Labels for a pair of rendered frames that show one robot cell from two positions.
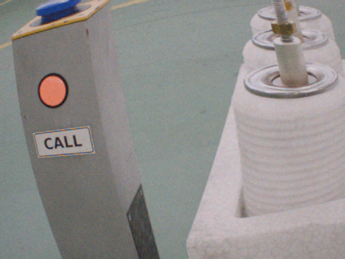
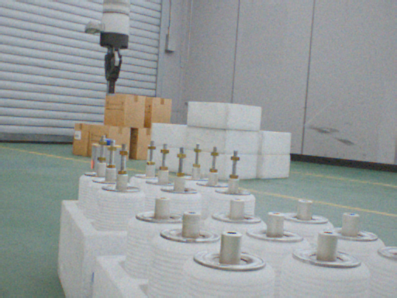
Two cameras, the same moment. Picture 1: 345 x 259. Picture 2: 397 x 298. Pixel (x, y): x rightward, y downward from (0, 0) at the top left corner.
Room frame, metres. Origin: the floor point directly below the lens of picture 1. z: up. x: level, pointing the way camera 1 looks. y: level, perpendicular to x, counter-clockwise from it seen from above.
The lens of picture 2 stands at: (-0.01, -1.30, 0.39)
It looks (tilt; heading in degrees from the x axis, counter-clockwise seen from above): 3 degrees down; 58
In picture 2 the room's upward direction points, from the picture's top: 4 degrees clockwise
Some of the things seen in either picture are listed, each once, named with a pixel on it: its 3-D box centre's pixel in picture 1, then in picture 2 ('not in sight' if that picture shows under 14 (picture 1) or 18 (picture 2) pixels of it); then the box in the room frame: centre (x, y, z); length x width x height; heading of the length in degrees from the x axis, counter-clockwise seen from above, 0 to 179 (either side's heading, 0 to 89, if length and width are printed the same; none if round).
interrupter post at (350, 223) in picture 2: not in sight; (350, 226); (0.59, -0.77, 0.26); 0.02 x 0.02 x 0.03
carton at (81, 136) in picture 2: not in sight; (93, 140); (2.02, 3.78, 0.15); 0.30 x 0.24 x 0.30; 13
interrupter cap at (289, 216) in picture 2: not in sight; (303, 219); (0.61, -0.66, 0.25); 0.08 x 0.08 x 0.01
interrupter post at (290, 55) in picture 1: (291, 62); (101, 170); (0.50, -0.09, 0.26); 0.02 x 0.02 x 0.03
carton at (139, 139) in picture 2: not in sight; (136, 143); (2.37, 3.54, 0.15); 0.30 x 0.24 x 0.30; 105
